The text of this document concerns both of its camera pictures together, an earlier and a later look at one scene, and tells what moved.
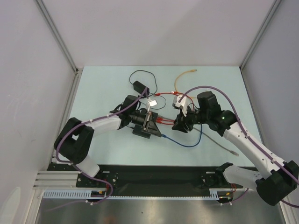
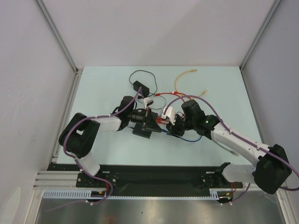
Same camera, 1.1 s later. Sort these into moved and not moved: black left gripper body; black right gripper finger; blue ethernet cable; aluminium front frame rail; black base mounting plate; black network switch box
Moved: black right gripper finger; blue ethernet cable
Not moved: black base mounting plate; black network switch box; black left gripper body; aluminium front frame rail
